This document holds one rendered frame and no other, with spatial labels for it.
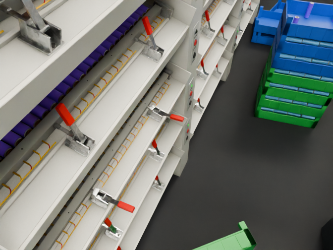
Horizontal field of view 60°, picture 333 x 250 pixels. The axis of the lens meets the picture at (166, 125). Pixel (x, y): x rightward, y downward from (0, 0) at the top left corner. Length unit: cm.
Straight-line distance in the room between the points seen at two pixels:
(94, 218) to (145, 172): 30
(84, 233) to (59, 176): 19
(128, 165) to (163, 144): 29
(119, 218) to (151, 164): 19
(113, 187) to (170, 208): 59
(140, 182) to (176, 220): 37
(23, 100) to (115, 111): 23
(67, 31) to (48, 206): 24
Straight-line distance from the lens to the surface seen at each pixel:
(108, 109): 53
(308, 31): 129
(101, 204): 64
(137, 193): 87
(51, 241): 61
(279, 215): 130
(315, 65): 138
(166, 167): 113
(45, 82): 35
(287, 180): 139
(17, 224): 45
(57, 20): 39
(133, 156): 70
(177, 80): 88
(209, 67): 126
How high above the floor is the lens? 112
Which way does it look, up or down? 49 degrees down
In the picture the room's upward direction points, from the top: straight up
